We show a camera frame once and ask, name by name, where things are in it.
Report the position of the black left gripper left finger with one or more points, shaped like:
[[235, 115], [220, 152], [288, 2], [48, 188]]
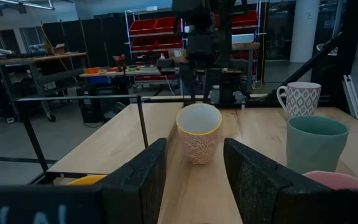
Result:
[[135, 193]]

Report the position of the orange bowl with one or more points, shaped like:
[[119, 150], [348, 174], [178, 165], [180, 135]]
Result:
[[92, 70]]

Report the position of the orange floral patterned mug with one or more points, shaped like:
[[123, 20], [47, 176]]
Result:
[[199, 146]]

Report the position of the pink faceted mug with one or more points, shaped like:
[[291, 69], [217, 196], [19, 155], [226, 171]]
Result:
[[337, 180]]

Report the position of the black room divider panel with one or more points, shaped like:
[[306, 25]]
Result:
[[98, 40]]

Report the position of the green faceted mug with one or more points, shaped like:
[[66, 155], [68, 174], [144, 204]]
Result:
[[315, 149]]

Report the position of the low wooden table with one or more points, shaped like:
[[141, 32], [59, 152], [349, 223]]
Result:
[[120, 73]]

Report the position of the wooden top workbench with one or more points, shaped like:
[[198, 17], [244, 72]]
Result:
[[39, 57]]

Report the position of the blue box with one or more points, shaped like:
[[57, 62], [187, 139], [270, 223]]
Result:
[[99, 80]]

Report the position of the cardboard box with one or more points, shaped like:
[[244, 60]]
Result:
[[56, 49]]

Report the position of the grey diamond patterned mug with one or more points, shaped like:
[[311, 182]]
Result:
[[301, 99]]

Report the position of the black diagonal frame strut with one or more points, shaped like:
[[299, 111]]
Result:
[[306, 62]]

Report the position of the red storage bin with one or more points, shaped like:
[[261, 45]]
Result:
[[168, 42], [154, 77], [143, 26], [245, 18], [166, 24], [143, 43]]

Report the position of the red power drill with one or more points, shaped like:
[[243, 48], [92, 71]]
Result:
[[119, 60]]

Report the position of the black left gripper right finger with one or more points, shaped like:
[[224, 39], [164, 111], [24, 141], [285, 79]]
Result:
[[253, 186]]

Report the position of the black computer tower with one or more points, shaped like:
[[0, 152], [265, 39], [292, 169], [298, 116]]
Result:
[[89, 105]]

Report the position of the plain yellow mug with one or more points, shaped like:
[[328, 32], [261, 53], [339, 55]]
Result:
[[87, 180]]

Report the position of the aluminium extrusion bar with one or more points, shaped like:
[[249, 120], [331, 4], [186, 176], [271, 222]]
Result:
[[353, 96]]

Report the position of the white storage bin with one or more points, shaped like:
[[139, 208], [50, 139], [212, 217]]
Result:
[[242, 38]]

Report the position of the white round column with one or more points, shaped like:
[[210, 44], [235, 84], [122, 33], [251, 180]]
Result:
[[304, 31]]

